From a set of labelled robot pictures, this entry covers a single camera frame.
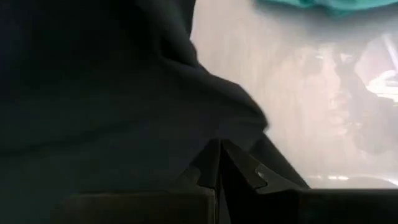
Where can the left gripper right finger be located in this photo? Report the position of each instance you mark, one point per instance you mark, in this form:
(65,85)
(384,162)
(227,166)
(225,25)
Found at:
(311,207)

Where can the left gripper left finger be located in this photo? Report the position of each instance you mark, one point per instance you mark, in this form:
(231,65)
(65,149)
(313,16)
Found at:
(155,208)

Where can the black jacket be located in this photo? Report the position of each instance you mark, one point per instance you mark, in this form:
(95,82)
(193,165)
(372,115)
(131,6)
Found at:
(93,93)

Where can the teal garment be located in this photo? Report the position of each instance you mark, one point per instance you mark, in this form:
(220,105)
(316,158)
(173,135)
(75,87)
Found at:
(342,4)

